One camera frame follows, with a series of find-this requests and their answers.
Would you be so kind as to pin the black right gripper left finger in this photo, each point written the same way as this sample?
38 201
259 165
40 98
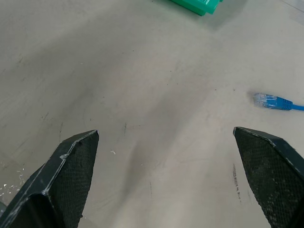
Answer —
59 180

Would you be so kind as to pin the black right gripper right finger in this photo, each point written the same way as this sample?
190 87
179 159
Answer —
273 171

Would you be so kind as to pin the green plastic block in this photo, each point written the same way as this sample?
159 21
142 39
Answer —
198 5

